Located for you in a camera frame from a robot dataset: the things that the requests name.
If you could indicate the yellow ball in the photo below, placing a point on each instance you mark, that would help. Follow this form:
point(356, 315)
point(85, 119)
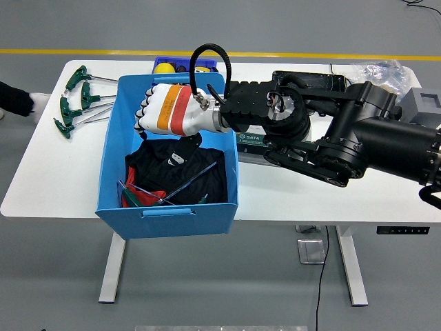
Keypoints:
point(164, 68)

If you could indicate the square metal floor plate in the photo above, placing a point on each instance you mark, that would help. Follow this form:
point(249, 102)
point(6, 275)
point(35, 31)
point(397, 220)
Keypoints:
point(311, 251)

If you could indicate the clear plastic bag of parts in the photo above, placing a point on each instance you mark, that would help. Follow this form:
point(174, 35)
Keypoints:
point(386, 70)

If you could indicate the small black object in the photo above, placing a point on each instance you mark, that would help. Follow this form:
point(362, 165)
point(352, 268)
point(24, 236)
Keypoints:
point(182, 68)

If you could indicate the large blue plastic storage box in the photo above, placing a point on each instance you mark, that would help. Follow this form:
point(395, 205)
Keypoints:
point(165, 220)

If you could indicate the green grey wrench holder rack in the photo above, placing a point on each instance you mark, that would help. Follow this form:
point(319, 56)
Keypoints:
point(251, 138)

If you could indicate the black rectangular tray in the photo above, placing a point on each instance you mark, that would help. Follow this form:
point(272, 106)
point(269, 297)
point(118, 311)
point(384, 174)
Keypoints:
point(324, 80)

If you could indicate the black table control panel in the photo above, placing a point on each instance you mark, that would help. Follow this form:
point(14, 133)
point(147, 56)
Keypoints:
point(403, 230)

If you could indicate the orange cloth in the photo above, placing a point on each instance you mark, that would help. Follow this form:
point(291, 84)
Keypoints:
point(144, 197)

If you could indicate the grey foam block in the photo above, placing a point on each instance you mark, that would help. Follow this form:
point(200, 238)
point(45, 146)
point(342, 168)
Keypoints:
point(427, 100)

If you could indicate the black cloth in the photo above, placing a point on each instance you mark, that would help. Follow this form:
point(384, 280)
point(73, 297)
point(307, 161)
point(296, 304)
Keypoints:
point(206, 182)

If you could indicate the small metal floor plate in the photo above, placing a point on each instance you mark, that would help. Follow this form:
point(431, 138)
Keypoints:
point(308, 228)

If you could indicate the yellow tape measure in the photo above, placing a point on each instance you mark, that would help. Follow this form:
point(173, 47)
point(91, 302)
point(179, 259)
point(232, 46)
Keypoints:
point(203, 69)

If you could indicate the small dark blue bin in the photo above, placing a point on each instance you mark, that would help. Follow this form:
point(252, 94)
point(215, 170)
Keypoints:
point(206, 62)

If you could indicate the person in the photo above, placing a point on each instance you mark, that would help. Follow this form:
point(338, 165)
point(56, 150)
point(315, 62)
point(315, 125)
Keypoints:
point(13, 100)

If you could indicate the white table leg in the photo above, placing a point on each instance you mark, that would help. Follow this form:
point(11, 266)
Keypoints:
point(351, 269)
point(112, 269)

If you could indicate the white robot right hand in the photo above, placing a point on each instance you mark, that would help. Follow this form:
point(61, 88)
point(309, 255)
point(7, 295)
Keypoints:
point(172, 110)

